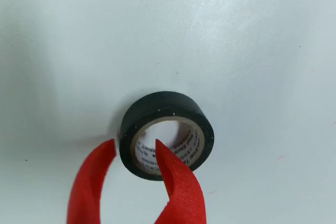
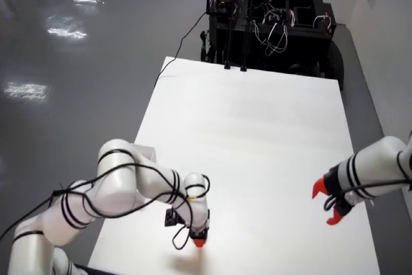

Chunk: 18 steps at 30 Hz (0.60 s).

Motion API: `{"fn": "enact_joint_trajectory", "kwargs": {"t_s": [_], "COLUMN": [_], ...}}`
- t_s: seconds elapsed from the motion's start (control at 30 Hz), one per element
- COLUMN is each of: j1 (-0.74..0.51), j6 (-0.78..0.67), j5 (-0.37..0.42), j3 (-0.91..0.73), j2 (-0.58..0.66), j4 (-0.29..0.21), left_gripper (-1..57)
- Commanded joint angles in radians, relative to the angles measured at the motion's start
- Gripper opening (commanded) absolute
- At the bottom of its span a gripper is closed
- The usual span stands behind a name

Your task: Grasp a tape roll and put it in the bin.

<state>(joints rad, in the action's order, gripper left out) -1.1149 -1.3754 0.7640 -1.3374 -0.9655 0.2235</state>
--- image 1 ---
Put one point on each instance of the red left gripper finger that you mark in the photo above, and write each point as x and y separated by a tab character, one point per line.
86	182

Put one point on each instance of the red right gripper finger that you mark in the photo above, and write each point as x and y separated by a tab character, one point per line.
183	190

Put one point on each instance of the black electrical tape roll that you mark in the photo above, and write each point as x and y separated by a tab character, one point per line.
168	103

